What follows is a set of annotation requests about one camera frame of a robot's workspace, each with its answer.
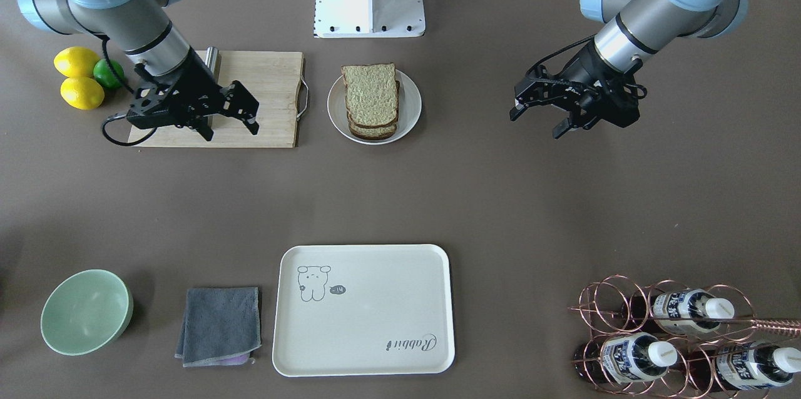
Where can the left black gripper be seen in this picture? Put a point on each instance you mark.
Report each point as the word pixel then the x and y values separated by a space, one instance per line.
pixel 584 69

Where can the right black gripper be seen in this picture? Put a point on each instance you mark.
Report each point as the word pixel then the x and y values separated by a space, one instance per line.
pixel 199 81

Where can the white round plate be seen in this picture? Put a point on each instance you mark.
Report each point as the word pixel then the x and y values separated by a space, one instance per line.
pixel 410 108

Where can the bread slice from board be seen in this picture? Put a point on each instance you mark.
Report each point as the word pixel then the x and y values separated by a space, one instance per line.
pixel 371 94

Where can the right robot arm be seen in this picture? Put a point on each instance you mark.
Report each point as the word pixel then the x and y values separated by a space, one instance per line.
pixel 141 28

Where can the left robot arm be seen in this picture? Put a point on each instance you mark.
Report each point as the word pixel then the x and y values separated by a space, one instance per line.
pixel 644 27

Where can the cream rabbit tray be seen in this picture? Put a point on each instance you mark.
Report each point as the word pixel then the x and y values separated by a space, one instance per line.
pixel 348 310

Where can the wooden cutting board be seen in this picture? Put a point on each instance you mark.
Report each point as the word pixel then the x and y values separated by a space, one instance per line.
pixel 274 79

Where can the green lime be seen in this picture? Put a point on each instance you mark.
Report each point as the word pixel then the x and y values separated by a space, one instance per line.
pixel 109 78

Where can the yellow lemon lower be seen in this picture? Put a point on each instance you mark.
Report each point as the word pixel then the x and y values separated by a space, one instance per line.
pixel 82 92

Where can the yellow lemon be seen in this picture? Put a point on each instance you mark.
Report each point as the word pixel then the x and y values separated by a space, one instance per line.
pixel 82 92
pixel 76 62

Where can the yellow lemon upper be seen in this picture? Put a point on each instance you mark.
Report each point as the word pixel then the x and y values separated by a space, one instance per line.
pixel 76 62

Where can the bread slice on plate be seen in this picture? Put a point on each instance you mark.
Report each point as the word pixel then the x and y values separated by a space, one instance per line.
pixel 373 134

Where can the grey folded cloth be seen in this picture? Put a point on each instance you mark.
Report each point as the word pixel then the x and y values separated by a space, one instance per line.
pixel 220 327

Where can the green bowl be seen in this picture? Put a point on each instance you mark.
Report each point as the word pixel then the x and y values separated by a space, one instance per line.
pixel 86 312

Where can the tea bottle back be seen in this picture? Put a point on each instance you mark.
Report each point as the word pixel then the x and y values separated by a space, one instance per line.
pixel 691 312

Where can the tea bottle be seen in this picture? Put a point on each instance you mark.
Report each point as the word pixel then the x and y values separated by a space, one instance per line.
pixel 751 366
pixel 691 312
pixel 624 359

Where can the tea bottle front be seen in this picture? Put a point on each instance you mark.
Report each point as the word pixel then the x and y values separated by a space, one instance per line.
pixel 624 359

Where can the copper wire bottle rack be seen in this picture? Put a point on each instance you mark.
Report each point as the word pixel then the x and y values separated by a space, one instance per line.
pixel 599 306

